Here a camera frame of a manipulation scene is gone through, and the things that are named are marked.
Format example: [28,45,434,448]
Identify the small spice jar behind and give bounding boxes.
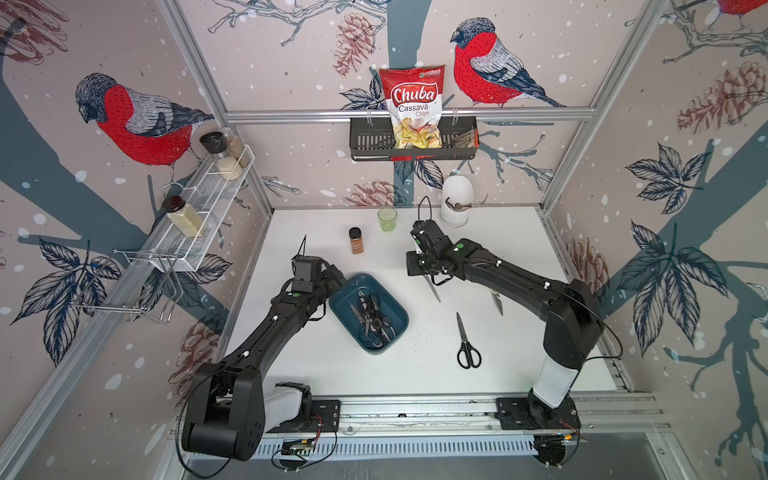
[222,128,249,167]

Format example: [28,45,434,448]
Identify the red Chuba chips bag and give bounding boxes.
[379,66,445,149]

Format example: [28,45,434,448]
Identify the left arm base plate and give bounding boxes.
[269,399,342,434]

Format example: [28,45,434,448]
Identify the orange spice jar black lid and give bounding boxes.
[348,227,364,255]

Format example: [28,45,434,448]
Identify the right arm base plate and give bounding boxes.
[493,396,581,431]

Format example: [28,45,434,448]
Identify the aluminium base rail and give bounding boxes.
[152,391,700,480]

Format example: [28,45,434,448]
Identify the white wire wall shelf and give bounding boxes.
[116,146,255,272]

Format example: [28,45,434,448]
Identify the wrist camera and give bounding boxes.
[411,220,444,245]
[291,255,321,293]

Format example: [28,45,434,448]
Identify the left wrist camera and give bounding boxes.
[291,255,321,293]

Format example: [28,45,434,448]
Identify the black wall basket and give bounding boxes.
[349,117,479,162]

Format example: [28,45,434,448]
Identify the white utensil holder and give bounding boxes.
[440,175,474,227]

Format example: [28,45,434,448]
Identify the green glass cup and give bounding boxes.
[377,207,398,232]

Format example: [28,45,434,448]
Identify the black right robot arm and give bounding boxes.
[406,220,604,424]

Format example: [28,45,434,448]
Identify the horizontal aluminium bar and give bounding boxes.
[224,107,597,125]

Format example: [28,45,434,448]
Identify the teal storage tray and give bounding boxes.
[328,273,410,354]

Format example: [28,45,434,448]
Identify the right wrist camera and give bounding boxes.
[411,220,444,245]

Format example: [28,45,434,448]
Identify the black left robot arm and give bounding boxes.
[180,255,346,461]

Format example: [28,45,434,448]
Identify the cream handled scissors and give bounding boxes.
[490,290,504,315]

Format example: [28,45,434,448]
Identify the black scissors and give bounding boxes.
[357,290,382,332]
[456,313,482,370]

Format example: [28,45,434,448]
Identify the small grey scissors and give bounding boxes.
[424,275,442,303]

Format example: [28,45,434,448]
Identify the yellow spice jar red lid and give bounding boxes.
[162,195,204,238]

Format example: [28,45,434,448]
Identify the aluminium frame post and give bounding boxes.
[156,0,274,218]

